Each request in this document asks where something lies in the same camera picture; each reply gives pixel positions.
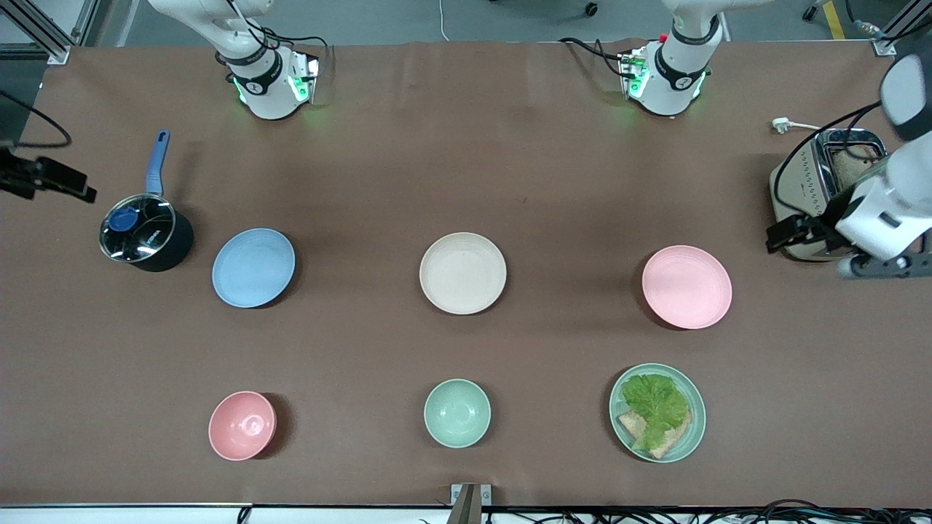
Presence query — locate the pink plate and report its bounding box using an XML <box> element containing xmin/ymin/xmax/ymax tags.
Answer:
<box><xmin>641</xmin><ymin>245</ymin><xmax>733</xmax><ymax>330</ymax></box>

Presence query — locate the silver toaster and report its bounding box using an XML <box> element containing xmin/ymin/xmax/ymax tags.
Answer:
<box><xmin>769</xmin><ymin>128</ymin><xmax>890</xmax><ymax>262</ymax></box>

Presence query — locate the toast slice in toaster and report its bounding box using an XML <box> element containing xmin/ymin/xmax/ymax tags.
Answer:
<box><xmin>830</xmin><ymin>143</ymin><xmax>880</xmax><ymax>190</ymax></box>

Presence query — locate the glass pot lid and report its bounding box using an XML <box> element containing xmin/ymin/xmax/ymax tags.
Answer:
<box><xmin>99</xmin><ymin>193</ymin><xmax>178</xmax><ymax>263</ymax></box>

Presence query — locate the white power plug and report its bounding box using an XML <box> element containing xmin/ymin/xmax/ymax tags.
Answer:
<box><xmin>771</xmin><ymin>116</ymin><xmax>822</xmax><ymax>136</ymax></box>

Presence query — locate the blue plate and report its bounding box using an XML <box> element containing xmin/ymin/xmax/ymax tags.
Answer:
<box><xmin>211</xmin><ymin>228</ymin><xmax>296</xmax><ymax>309</ymax></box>

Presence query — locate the green lettuce leaf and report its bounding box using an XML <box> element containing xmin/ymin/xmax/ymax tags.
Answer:
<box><xmin>620</xmin><ymin>373</ymin><xmax>691</xmax><ymax>453</ymax></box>

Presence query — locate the green plate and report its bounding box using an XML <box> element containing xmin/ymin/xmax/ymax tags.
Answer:
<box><xmin>609</xmin><ymin>362</ymin><xmax>707</xmax><ymax>464</ymax></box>

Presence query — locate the brown bread slice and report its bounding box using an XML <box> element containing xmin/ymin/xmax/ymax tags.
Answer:
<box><xmin>617</xmin><ymin>409</ymin><xmax>693</xmax><ymax>461</ymax></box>

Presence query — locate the pink bowl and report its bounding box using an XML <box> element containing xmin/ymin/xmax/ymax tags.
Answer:
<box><xmin>208</xmin><ymin>391</ymin><xmax>277</xmax><ymax>461</ymax></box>

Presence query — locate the beige plate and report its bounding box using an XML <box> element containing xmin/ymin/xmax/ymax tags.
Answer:
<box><xmin>419</xmin><ymin>232</ymin><xmax>508</xmax><ymax>316</ymax></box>

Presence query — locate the green bowl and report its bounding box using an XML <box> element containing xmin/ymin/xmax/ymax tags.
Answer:
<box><xmin>424</xmin><ymin>378</ymin><xmax>491</xmax><ymax>449</ymax></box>

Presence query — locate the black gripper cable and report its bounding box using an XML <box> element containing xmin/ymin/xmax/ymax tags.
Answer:
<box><xmin>0</xmin><ymin>90</ymin><xmax>73</xmax><ymax>151</ymax></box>

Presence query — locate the dark pot with blue handle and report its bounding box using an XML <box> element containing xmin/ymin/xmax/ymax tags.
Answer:
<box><xmin>100</xmin><ymin>130</ymin><xmax>195</xmax><ymax>274</ymax></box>

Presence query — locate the aluminium frame profile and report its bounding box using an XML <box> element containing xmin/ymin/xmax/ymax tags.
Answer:
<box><xmin>0</xmin><ymin>0</ymin><xmax>74</xmax><ymax>66</ymax></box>
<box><xmin>871</xmin><ymin>0</ymin><xmax>932</xmax><ymax>57</ymax></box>

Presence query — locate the black cable bundle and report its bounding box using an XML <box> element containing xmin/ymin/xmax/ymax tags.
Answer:
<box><xmin>481</xmin><ymin>498</ymin><xmax>932</xmax><ymax>524</ymax></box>

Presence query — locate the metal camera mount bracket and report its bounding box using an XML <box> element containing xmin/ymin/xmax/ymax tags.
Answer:
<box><xmin>449</xmin><ymin>483</ymin><xmax>493</xmax><ymax>524</ymax></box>

